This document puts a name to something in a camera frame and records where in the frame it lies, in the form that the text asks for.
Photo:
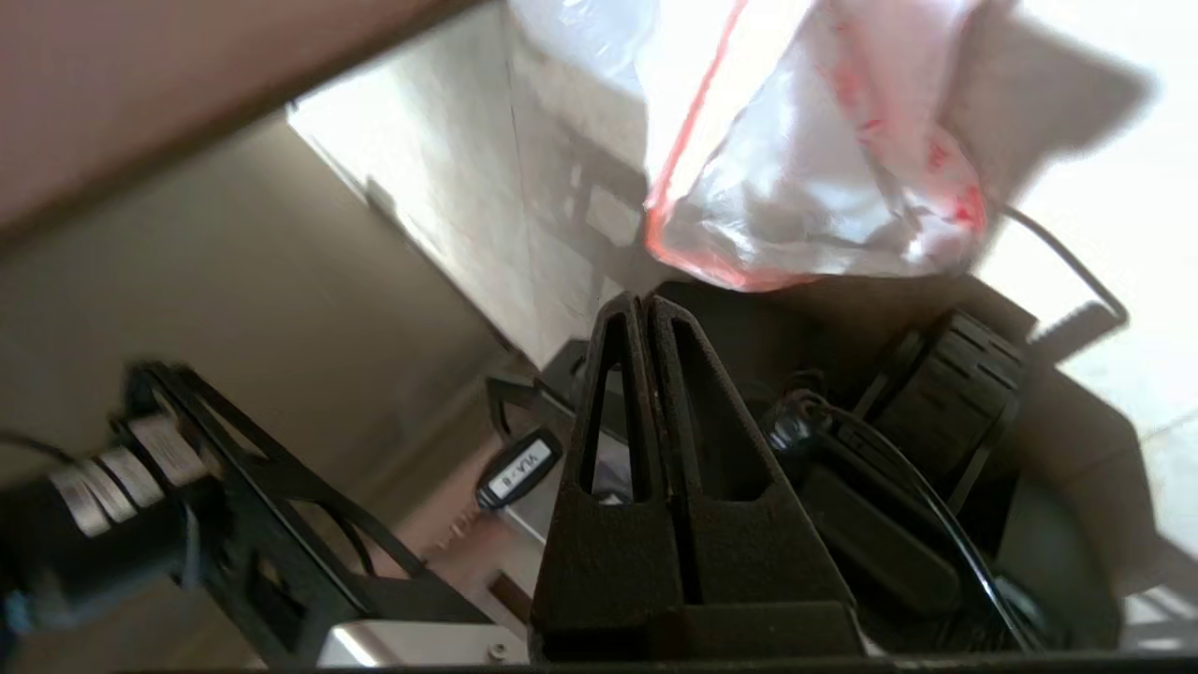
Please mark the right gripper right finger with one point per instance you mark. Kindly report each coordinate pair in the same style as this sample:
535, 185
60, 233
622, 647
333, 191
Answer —
758, 580

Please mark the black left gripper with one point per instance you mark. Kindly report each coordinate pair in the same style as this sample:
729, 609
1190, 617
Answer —
955, 393

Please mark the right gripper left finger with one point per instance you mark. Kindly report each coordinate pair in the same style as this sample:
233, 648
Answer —
608, 580

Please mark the new white red plastic bag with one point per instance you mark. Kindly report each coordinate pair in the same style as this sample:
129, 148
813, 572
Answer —
824, 168

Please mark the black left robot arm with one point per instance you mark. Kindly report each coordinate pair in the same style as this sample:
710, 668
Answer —
880, 552

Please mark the black tag with white label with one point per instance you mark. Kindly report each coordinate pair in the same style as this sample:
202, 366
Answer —
519, 468

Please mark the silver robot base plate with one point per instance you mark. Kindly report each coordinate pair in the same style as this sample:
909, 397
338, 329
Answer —
421, 644

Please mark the black robot torso frame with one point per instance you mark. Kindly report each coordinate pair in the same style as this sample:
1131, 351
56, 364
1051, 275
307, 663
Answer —
271, 562

